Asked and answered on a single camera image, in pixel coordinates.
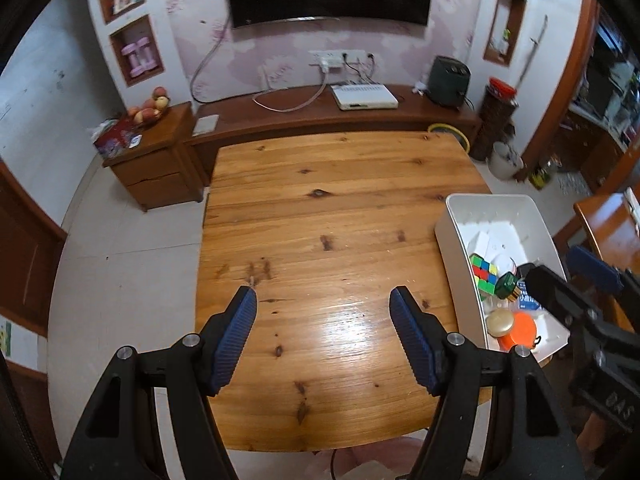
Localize black cable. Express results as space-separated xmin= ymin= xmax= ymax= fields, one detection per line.
xmin=191 ymin=15 xmax=233 ymax=103

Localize white wall power strip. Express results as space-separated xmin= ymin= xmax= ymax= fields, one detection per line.
xmin=307 ymin=49 xmax=367 ymax=66

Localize glass oil bottle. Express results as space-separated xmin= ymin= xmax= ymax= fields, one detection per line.
xmin=529 ymin=157 xmax=553 ymax=191

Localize glossy wooden side table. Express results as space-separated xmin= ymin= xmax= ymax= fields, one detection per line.
xmin=573 ymin=192 xmax=640 ymax=331

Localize white set-top box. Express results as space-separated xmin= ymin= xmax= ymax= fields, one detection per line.
xmin=331 ymin=83 xmax=399 ymax=111

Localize grey flat pad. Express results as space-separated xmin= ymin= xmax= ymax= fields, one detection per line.
xmin=192 ymin=114 xmax=221 ymax=136

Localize white rectangular charger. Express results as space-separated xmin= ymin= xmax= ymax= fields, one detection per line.
xmin=467 ymin=230 xmax=493 ymax=256

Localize wall-hung sword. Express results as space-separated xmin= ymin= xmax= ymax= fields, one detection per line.
xmin=515 ymin=15 xmax=548 ymax=91

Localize yellow-rimmed trash bin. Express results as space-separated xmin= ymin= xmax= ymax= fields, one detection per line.
xmin=427 ymin=121 xmax=471 ymax=153

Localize white cable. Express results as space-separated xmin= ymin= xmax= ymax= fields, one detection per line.
xmin=252 ymin=70 xmax=331 ymax=111

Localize bowl of fruit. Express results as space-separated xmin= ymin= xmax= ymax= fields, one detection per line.
xmin=126 ymin=86 xmax=170 ymax=125

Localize long wooden television cabinet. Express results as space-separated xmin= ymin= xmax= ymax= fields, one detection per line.
xmin=182 ymin=84 xmax=483 ymax=186

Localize gold round compact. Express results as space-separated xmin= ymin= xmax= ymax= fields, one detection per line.
xmin=486 ymin=308 xmax=516 ymax=338

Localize white plastic tray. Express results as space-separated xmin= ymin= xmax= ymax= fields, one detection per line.
xmin=434 ymin=193 xmax=571 ymax=363

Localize dark green air fryer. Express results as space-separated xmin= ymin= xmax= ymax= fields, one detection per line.
xmin=429 ymin=55 xmax=472 ymax=108

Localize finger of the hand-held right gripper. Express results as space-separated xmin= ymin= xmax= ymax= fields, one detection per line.
xmin=567 ymin=245 xmax=640 ymax=306
xmin=525 ymin=264 xmax=621 ymax=341

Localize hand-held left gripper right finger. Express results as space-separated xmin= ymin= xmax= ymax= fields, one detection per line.
xmin=389 ymin=286 xmax=586 ymax=480

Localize orange round case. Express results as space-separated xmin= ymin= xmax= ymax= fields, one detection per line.
xmin=497 ymin=311 xmax=543 ymax=352

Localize tall dark red-lidded tin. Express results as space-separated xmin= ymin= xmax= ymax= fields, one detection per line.
xmin=470 ymin=77 xmax=519 ymax=162

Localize green glass bottle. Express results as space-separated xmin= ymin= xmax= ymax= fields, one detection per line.
xmin=494 ymin=271 xmax=521 ymax=302

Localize colourful puzzle cube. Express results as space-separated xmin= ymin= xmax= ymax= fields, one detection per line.
xmin=468 ymin=254 xmax=501 ymax=295

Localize white bucket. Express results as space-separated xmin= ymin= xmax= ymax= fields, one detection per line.
xmin=487 ymin=141 xmax=524 ymax=181

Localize wooden side cabinet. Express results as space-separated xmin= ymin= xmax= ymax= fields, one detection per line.
xmin=102 ymin=101 xmax=206 ymax=212

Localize blue dental floss box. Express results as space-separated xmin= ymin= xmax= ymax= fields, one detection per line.
xmin=515 ymin=280 xmax=548 ymax=313

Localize red printed box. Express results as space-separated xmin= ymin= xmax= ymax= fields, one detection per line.
xmin=89 ymin=119 xmax=143 ymax=158

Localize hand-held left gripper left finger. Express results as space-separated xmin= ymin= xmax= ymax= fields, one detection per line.
xmin=60 ymin=286 xmax=258 ymax=480

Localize pink dumbbell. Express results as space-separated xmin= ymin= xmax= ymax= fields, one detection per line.
xmin=121 ymin=42 xmax=143 ymax=78
xmin=140 ymin=37 xmax=162 ymax=72

